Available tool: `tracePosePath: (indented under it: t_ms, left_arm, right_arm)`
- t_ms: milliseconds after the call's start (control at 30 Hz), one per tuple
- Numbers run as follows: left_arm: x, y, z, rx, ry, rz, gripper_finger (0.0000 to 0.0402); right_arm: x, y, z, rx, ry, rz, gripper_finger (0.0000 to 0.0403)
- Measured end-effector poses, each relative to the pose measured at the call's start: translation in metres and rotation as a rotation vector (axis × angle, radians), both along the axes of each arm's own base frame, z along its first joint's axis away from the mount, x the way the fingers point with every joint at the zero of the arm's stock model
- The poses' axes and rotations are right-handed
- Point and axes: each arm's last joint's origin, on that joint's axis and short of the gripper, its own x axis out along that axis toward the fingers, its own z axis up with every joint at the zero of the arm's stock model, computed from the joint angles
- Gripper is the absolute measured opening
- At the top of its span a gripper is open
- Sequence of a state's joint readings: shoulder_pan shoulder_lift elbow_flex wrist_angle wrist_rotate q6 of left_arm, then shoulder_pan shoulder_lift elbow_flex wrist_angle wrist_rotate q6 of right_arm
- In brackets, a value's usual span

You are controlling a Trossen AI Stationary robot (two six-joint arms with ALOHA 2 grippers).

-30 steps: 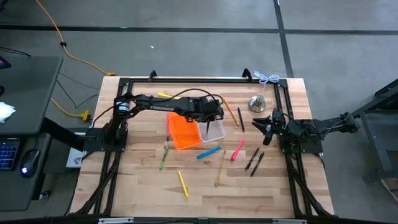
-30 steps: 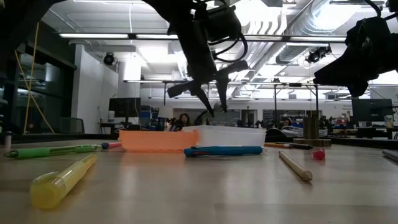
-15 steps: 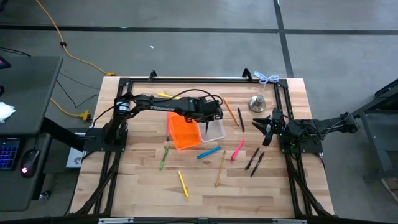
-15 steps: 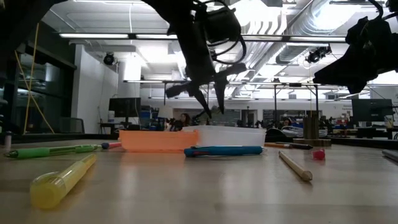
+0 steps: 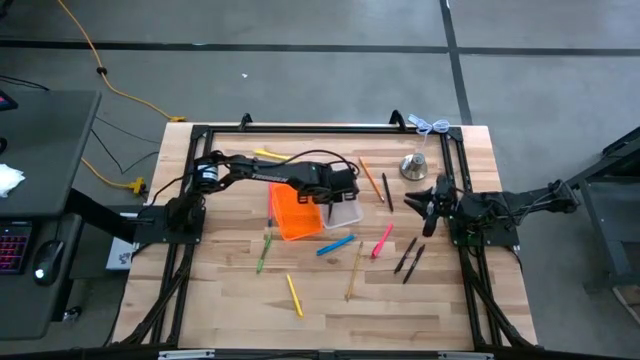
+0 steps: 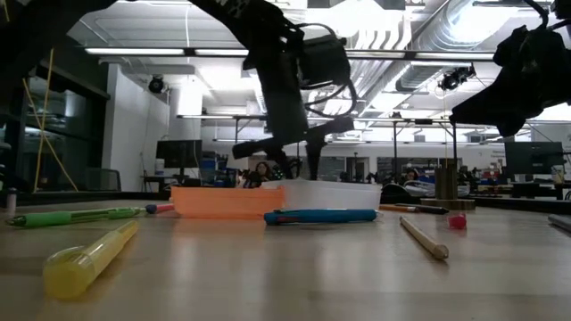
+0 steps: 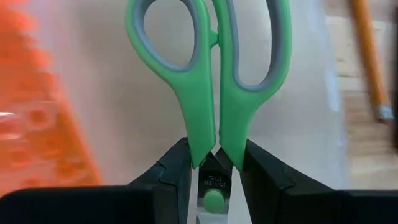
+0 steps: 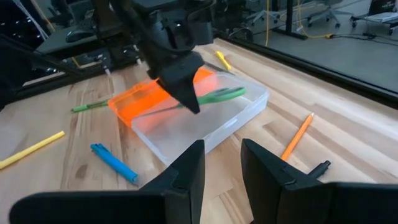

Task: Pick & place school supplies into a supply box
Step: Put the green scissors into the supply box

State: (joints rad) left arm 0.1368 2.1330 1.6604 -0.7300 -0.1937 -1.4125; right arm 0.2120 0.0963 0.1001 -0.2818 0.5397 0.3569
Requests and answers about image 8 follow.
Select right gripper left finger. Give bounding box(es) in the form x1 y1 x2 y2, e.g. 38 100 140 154
8 139 206 224

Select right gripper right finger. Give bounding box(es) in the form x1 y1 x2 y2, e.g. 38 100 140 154
241 138 398 224

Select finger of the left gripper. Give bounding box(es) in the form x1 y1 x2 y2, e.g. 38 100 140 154
164 60 206 114
147 52 205 82

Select green handled scissors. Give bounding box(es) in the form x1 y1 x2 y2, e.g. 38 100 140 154
136 86 247 118

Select black pen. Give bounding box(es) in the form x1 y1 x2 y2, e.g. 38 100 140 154
307 159 331 180

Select blue pen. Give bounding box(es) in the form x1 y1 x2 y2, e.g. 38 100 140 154
90 142 140 185

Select clear plastic box orange lid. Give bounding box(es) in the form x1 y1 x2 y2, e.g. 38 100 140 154
108 67 270 166

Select orange pencil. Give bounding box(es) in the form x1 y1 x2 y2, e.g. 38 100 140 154
280 112 315 162

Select green pen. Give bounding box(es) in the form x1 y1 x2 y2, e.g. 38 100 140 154
71 98 111 113

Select black computer mouse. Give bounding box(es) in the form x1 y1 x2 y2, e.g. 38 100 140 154
64 29 95 44

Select grey office chair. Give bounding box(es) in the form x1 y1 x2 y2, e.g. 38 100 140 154
306 0 354 29
247 7 282 27

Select dark grey desk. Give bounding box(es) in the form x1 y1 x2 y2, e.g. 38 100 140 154
35 24 103 56

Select white wheeled cart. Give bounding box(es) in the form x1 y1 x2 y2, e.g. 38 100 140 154
349 0 398 35

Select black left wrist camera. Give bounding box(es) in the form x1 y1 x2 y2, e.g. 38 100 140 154
187 20 215 47

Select black table post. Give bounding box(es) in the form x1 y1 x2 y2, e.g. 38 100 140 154
272 0 309 40

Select black aluminium table frame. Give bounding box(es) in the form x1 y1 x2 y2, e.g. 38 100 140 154
0 29 398 110

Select yellow extension cable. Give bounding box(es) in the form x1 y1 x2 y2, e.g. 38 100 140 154
264 0 334 47

